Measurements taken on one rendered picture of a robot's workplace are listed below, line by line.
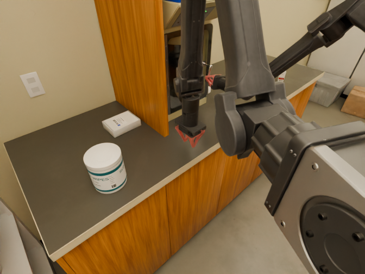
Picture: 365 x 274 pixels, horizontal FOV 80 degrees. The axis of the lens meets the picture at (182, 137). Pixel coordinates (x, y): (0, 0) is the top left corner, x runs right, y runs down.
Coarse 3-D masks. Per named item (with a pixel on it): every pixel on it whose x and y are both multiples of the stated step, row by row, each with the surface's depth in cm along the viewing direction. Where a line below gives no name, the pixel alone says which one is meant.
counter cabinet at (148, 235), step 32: (224, 160) 129; (256, 160) 172; (160, 192) 97; (192, 192) 120; (224, 192) 156; (128, 224) 92; (160, 224) 112; (192, 224) 143; (64, 256) 75; (96, 256) 87; (128, 256) 105; (160, 256) 132
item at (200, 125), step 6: (186, 114) 71; (192, 114) 71; (198, 114) 73; (174, 120) 77; (180, 120) 77; (186, 120) 73; (192, 120) 72; (198, 120) 77; (186, 126) 74; (192, 126) 74; (198, 126) 74; (204, 126) 74; (192, 132) 72
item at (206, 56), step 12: (204, 24) 102; (168, 36) 92; (180, 36) 96; (204, 36) 106; (168, 48) 95; (180, 48) 99; (204, 48) 110; (168, 60) 98; (204, 60) 114; (168, 72) 101; (204, 72) 118; (204, 84) 123; (204, 96) 129; (180, 108) 119
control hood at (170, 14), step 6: (162, 0) 82; (210, 0) 84; (162, 6) 82; (168, 6) 80; (174, 6) 77; (180, 6) 77; (210, 6) 88; (168, 12) 81; (174, 12) 79; (180, 12) 80; (216, 12) 97; (168, 18) 82; (174, 18) 83; (210, 18) 100; (168, 24) 85
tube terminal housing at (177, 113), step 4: (208, 20) 104; (172, 28) 92; (176, 28) 94; (180, 28) 95; (164, 32) 91; (168, 32) 92; (200, 100) 130; (204, 100) 133; (200, 104) 132; (176, 112) 120; (180, 112) 123; (168, 116) 118; (172, 116) 120; (176, 116) 122; (168, 120) 119
